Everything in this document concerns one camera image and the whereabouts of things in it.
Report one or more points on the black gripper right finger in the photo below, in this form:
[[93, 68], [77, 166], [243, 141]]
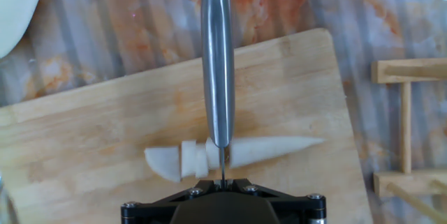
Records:
[[300, 211]]

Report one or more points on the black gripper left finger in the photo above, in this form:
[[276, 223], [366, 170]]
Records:
[[150, 211]]

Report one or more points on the steel cleaver knife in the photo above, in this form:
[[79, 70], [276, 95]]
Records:
[[217, 60]]

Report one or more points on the white radish slice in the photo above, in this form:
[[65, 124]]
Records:
[[212, 156], [164, 163], [188, 157], [202, 163]]

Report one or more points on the tapered white radish piece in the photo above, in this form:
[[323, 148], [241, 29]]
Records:
[[265, 149]]

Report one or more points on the wooden cutting board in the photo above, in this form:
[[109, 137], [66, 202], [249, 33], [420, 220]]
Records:
[[104, 112]]

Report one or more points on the wooden peg rack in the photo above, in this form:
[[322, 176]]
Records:
[[405, 130]]

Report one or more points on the marble pattern plastic mat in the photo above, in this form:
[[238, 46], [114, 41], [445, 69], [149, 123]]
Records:
[[104, 25]]

